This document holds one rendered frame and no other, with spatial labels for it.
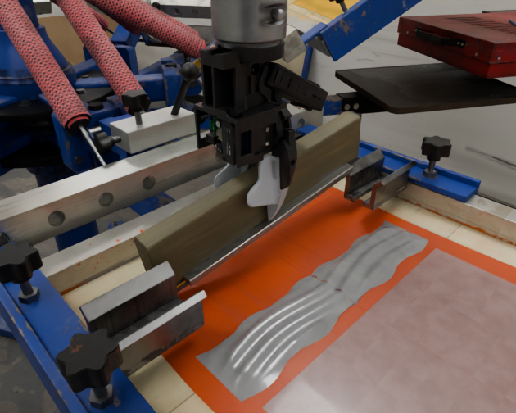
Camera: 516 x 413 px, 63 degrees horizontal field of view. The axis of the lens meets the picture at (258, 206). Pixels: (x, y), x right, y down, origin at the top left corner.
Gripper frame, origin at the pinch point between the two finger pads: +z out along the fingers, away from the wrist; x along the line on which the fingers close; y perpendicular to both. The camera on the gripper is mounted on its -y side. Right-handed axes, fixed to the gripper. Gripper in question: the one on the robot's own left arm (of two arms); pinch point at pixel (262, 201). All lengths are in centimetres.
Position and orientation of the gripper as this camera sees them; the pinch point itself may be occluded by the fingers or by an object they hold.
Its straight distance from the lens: 54.7
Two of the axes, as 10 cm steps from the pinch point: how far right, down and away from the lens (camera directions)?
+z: 0.0, 8.5, 5.3
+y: -7.2, 3.7, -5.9
